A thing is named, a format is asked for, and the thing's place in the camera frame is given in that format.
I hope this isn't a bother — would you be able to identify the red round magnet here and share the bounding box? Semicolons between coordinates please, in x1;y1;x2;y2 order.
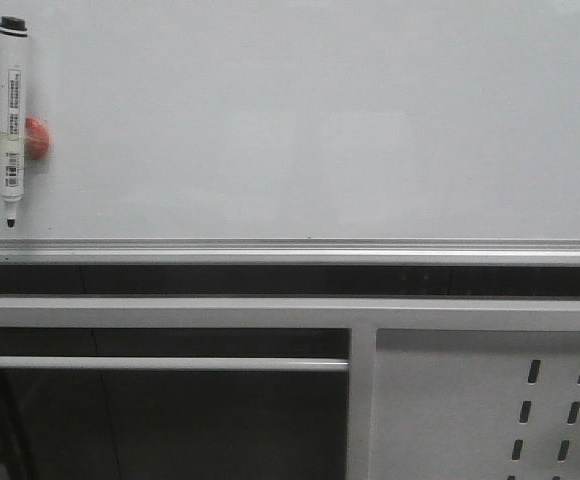
25;117;50;160

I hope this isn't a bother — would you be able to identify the white whiteboard marker pen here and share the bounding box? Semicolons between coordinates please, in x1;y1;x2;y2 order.
0;16;29;228

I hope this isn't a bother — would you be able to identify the white whiteboard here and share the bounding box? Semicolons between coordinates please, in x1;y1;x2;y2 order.
0;1;580;265

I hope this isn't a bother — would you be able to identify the white perforated pegboard panel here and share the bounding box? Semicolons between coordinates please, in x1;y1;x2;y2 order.
370;329;580;479

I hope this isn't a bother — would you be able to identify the grey metal stand frame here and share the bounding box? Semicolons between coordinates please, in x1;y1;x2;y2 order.
0;297;580;479

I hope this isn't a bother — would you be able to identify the white horizontal rail bar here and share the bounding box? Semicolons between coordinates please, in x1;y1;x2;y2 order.
0;356;349;372

